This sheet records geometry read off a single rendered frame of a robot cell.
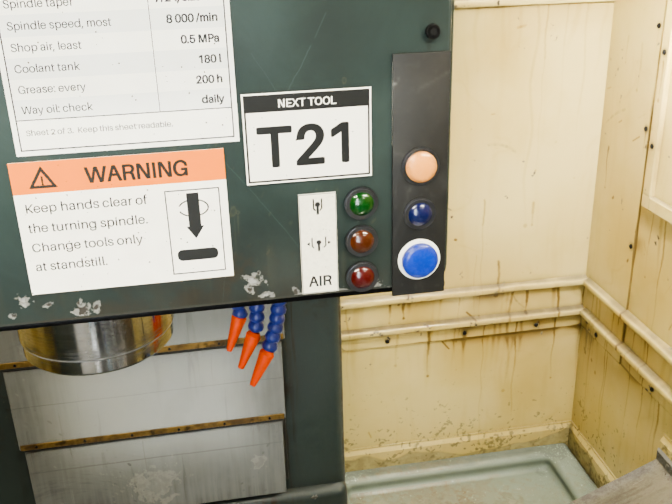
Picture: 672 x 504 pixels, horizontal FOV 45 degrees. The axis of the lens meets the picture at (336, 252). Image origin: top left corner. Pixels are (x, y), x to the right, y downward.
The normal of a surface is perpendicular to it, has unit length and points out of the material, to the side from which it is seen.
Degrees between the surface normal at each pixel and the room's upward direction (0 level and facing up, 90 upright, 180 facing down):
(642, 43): 90
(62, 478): 90
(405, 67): 90
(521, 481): 0
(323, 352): 90
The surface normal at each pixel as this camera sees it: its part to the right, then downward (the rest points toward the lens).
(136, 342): 0.72, 0.26
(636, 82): -0.98, 0.09
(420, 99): 0.18, 0.38
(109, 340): 0.40, 0.35
